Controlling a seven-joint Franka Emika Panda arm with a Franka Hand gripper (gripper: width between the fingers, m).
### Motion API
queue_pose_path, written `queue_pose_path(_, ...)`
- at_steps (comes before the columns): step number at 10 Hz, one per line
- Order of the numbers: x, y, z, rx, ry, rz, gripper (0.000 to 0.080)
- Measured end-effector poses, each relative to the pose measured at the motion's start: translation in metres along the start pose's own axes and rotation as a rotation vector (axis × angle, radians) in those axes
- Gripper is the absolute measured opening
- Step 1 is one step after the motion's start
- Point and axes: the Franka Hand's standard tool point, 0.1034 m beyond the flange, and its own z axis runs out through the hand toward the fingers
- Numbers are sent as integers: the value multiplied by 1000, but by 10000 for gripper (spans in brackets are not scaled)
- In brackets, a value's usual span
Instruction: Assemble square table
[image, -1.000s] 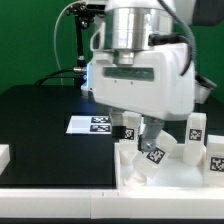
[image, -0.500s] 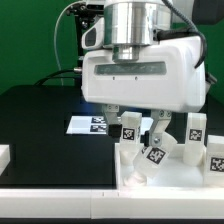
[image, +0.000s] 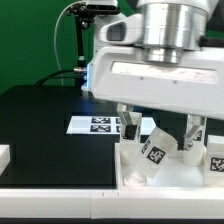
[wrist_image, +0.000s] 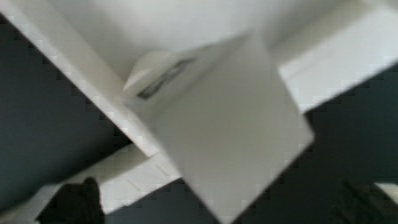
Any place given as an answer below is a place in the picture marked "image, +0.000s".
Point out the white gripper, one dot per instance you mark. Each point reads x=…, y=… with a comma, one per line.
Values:
x=195, y=86

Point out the white square tabletop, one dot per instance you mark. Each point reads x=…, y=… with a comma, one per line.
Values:
x=174, y=173

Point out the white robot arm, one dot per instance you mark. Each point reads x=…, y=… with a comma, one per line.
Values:
x=159, y=58

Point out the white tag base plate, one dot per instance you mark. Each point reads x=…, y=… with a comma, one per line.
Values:
x=104, y=125

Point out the white obstacle fence rail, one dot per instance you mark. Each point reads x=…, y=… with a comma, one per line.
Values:
x=121, y=202

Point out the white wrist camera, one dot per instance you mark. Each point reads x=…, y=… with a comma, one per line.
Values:
x=127, y=31

